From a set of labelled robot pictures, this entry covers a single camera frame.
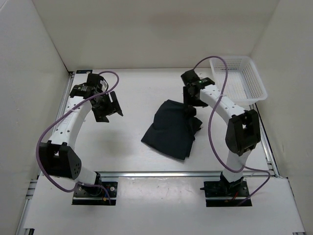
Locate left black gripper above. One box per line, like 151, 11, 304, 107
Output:
92, 91, 123, 123

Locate dark navy shorts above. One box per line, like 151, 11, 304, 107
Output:
141, 100, 202, 161

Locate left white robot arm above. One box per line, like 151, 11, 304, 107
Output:
36, 81, 123, 196

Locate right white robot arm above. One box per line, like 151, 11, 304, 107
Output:
181, 74, 261, 196

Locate small blue label sticker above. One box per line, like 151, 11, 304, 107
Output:
76, 70, 92, 74

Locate white plastic perforated basket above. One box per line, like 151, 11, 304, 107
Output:
209, 56, 268, 107

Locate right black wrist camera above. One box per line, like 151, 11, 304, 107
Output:
180, 70, 200, 86

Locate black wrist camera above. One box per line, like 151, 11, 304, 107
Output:
180, 70, 200, 86
87, 73, 109, 91

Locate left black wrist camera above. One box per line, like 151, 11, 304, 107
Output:
87, 73, 109, 91

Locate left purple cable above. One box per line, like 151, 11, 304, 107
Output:
35, 70, 120, 206

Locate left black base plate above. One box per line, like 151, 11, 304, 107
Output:
72, 180, 118, 206

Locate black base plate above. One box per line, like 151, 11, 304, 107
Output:
72, 180, 118, 206
200, 180, 252, 208

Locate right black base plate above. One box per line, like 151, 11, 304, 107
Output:
200, 180, 252, 208

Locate aluminium frame rail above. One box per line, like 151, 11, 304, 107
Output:
15, 71, 76, 235

